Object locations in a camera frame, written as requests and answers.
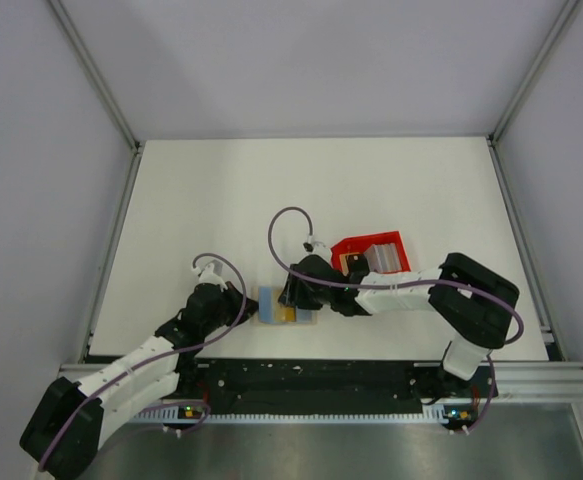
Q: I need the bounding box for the beige card holder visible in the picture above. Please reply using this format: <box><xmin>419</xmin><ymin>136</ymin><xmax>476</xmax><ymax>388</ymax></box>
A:
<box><xmin>250</xmin><ymin>286</ymin><xmax>317</xmax><ymax>326</ymax></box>

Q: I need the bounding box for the gold credit card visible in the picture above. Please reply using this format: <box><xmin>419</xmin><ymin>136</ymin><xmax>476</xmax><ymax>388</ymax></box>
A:
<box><xmin>275</xmin><ymin>306</ymin><xmax>296</xmax><ymax>323</ymax></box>

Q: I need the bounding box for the grey credit card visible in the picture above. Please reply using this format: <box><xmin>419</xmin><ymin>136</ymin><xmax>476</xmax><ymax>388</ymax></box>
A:
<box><xmin>295</xmin><ymin>309</ymin><xmax>316</xmax><ymax>324</ymax></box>

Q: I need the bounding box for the red plastic card tray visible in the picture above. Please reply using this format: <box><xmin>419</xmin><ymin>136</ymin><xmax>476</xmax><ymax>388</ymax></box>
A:
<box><xmin>331</xmin><ymin>231</ymin><xmax>411</xmax><ymax>275</ymax></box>

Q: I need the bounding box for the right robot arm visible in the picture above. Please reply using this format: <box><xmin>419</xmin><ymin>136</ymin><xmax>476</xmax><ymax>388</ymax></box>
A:
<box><xmin>278</xmin><ymin>253</ymin><xmax>520</xmax><ymax>396</ymax></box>

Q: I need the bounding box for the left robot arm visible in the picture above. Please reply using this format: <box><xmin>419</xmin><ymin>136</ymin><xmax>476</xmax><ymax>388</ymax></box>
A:
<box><xmin>19</xmin><ymin>283</ymin><xmax>258</xmax><ymax>479</ymax></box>

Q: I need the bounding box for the stack of upright cards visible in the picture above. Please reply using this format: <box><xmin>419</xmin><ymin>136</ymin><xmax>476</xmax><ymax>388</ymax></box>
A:
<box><xmin>364</xmin><ymin>243</ymin><xmax>402</xmax><ymax>274</ymax></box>

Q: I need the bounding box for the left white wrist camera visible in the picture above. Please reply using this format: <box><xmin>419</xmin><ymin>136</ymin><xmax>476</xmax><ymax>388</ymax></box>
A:
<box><xmin>192</xmin><ymin>260</ymin><xmax>226</xmax><ymax>289</ymax></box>

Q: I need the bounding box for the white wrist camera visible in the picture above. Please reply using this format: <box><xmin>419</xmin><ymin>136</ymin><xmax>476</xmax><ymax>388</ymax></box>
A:
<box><xmin>192</xmin><ymin>260</ymin><xmax>226</xmax><ymax>289</ymax></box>
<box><xmin>302</xmin><ymin>239</ymin><xmax>330</xmax><ymax>255</ymax></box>

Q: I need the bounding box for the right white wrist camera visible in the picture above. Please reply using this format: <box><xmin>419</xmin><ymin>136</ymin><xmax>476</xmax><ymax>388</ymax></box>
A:
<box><xmin>302</xmin><ymin>239</ymin><xmax>330</xmax><ymax>255</ymax></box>

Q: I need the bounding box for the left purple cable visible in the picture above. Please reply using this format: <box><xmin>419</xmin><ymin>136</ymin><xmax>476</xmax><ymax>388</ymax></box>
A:
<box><xmin>38</xmin><ymin>253</ymin><xmax>248</xmax><ymax>474</ymax></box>

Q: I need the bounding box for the purple cable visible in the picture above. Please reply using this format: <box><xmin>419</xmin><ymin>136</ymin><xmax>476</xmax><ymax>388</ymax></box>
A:
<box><xmin>38</xmin><ymin>253</ymin><xmax>248</xmax><ymax>474</ymax></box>
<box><xmin>268</xmin><ymin>207</ymin><xmax>524</xmax><ymax>345</ymax></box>

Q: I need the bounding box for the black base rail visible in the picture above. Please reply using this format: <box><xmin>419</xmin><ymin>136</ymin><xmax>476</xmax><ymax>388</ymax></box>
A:
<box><xmin>169</xmin><ymin>358</ymin><xmax>492</xmax><ymax>416</ymax></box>

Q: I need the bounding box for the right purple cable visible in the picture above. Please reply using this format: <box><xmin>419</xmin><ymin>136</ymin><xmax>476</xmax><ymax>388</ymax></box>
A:
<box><xmin>268</xmin><ymin>207</ymin><xmax>524</xmax><ymax>345</ymax></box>

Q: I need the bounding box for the white slotted cable duct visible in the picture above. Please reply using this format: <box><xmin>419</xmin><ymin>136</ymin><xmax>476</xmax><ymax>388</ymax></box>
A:
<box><xmin>135</xmin><ymin>402</ymin><xmax>477</xmax><ymax>427</ymax></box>

